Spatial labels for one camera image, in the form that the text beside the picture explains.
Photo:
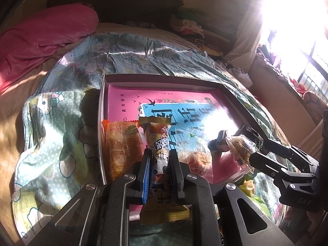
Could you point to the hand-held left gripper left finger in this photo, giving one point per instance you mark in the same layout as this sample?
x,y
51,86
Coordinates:
x,y
146,179

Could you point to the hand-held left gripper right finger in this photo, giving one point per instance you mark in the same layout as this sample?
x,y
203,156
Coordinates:
x,y
175,176

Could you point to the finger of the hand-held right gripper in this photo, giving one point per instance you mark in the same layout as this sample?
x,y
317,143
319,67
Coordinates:
x,y
287,153
271,169

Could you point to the clear cookie snack packet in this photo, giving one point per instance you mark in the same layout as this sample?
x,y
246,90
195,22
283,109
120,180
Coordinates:
x,y
197,158

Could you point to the clear brown snack packet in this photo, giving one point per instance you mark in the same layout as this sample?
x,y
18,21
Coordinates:
x,y
239,146

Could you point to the yellow cartoon snack packet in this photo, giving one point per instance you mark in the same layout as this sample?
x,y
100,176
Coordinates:
x,y
158,135

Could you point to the dark cardboard box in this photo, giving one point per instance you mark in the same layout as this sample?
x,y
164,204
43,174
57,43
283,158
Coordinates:
x,y
164,78

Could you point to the bright green snack packet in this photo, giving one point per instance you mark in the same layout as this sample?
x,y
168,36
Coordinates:
x,y
258,199

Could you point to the orange snack packet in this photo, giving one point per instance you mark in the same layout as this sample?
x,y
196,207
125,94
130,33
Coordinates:
x,y
120,146

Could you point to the dark purple wrapped candy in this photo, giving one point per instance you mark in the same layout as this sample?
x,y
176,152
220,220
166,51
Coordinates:
x,y
217,141

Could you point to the red floral cloth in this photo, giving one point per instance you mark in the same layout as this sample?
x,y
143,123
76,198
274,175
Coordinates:
x,y
310,97

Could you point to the pink book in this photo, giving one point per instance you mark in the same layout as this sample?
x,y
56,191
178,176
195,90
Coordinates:
x,y
128,100

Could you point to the purple frilly cloth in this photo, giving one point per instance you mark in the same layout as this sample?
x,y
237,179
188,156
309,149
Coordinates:
x,y
271,61

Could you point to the cartoon cat printed blanket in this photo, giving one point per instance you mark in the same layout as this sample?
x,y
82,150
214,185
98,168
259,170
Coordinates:
x,y
51,146

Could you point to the barred window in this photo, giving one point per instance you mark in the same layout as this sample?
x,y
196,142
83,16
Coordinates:
x,y
307,43

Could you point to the beige curtain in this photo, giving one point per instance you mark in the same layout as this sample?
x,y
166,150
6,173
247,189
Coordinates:
x,y
248,41

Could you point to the beige bedsheet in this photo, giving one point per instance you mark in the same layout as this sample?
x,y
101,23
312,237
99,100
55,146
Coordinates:
x,y
15,115

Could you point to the pile of clothes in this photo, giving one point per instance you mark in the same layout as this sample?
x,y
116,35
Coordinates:
x,y
189,25

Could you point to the pink pillow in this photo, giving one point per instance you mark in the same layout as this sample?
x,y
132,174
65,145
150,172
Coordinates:
x,y
43,38

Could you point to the dark wooden headboard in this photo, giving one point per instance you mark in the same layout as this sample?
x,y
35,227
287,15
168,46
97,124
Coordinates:
x,y
115,7

